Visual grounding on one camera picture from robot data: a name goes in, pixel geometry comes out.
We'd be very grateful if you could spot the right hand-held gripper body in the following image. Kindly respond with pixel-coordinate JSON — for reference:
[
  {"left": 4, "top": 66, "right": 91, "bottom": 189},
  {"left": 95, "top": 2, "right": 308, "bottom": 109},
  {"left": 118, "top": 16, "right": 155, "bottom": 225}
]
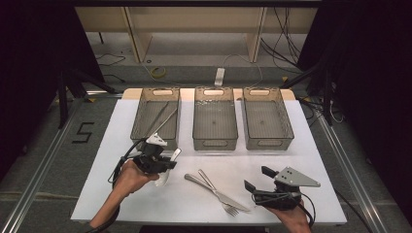
[{"left": 252, "top": 166, "right": 322, "bottom": 212}]

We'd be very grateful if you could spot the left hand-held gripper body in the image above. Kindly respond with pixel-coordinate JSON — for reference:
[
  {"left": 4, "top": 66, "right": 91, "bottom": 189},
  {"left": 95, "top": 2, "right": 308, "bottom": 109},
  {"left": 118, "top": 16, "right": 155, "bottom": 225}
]
[{"left": 132, "top": 132, "right": 178, "bottom": 175}]

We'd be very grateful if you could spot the transparent grey plastic bin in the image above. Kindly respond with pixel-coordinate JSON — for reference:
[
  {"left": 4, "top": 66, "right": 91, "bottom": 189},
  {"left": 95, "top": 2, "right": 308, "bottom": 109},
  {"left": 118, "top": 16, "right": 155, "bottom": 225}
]
[
  {"left": 242, "top": 86, "right": 295, "bottom": 151},
  {"left": 129, "top": 86, "right": 182, "bottom": 151},
  {"left": 192, "top": 86, "right": 239, "bottom": 151}
]

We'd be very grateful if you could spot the metal fork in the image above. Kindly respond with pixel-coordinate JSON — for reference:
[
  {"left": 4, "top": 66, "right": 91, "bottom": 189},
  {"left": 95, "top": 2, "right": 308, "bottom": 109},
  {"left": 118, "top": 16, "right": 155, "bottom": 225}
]
[{"left": 197, "top": 168, "right": 241, "bottom": 217}]

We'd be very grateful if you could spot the person's right hand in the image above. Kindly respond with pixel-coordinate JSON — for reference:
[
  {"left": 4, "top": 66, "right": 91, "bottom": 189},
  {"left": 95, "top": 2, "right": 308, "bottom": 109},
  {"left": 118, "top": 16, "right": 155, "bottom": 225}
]
[{"left": 265, "top": 199, "right": 312, "bottom": 228}]

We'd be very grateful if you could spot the person's left hand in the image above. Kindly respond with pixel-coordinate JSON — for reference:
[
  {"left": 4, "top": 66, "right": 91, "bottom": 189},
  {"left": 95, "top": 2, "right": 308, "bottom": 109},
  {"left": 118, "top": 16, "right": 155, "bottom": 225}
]
[{"left": 114, "top": 159, "right": 160, "bottom": 195}]

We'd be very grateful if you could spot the metal table knife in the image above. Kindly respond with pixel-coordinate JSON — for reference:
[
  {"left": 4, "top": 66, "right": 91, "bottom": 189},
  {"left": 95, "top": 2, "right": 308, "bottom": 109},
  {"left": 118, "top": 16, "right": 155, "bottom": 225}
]
[{"left": 184, "top": 173, "right": 251, "bottom": 214}]

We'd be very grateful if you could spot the white table cover sheet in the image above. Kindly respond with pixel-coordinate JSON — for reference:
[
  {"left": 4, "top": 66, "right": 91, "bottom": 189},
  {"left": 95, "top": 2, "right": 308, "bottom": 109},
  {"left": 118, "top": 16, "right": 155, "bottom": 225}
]
[{"left": 70, "top": 98, "right": 348, "bottom": 226}]

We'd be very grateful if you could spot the yellow tape roll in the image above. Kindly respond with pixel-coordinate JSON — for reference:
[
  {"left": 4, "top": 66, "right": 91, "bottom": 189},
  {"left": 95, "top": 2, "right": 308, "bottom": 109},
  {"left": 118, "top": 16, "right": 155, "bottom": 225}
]
[{"left": 151, "top": 66, "right": 168, "bottom": 79}]

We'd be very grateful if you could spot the black metal stand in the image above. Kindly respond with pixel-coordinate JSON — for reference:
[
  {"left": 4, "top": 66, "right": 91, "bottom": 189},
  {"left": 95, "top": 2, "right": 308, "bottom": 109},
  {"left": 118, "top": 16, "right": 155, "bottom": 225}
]
[
  {"left": 57, "top": 66, "right": 120, "bottom": 130},
  {"left": 280, "top": 61, "right": 334, "bottom": 126}
]

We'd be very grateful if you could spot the white power strip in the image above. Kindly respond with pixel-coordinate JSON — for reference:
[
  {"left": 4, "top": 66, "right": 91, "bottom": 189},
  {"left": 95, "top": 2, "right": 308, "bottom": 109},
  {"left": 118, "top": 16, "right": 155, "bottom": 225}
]
[{"left": 214, "top": 67, "right": 225, "bottom": 87}]

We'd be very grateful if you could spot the black curtain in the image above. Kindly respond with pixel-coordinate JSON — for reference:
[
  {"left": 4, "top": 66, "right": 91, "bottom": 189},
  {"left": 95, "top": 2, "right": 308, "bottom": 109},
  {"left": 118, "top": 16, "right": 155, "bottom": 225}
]
[
  {"left": 0, "top": 0, "right": 105, "bottom": 183},
  {"left": 297, "top": 0, "right": 412, "bottom": 224}
]

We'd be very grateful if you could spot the beige wooden shelf unit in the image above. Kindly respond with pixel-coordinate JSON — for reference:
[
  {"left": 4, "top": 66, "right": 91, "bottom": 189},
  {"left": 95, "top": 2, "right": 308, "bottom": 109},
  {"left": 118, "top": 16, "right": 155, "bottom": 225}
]
[{"left": 75, "top": 6, "right": 319, "bottom": 64}]

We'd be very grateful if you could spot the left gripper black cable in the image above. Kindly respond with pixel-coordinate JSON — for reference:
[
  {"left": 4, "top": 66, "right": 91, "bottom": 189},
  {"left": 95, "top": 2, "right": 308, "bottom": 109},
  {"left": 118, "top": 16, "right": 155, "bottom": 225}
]
[{"left": 86, "top": 137, "right": 149, "bottom": 233}]

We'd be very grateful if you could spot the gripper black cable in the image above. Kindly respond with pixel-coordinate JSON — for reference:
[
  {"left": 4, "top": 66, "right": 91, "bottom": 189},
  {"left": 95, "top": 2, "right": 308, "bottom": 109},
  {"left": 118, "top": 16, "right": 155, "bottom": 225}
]
[
  {"left": 86, "top": 137, "right": 149, "bottom": 233},
  {"left": 299, "top": 192, "right": 318, "bottom": 228}
]

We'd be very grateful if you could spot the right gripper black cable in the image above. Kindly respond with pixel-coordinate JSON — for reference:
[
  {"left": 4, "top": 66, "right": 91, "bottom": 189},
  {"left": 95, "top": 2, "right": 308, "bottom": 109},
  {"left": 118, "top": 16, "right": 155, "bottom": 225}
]
[{"left": 299, "top": 192, "right": 318, "bottom": 228}]

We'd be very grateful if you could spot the aluminium floor rail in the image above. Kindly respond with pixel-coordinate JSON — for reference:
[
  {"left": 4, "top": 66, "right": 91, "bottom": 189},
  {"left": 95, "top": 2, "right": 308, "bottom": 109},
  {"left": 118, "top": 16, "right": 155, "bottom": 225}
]
[
  {"left": 315, "top": 113, "right": 390, "bottom": 233},
  {"left": 0, "top": 93, "right": 88, "bottom": 233}
]

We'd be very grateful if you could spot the black cable bundle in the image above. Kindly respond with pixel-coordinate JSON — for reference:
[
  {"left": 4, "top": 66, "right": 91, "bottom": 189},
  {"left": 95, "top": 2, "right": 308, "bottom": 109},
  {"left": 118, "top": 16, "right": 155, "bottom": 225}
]
[{"left": 260, "top": 8, "right": 302, "bottom": 74}]

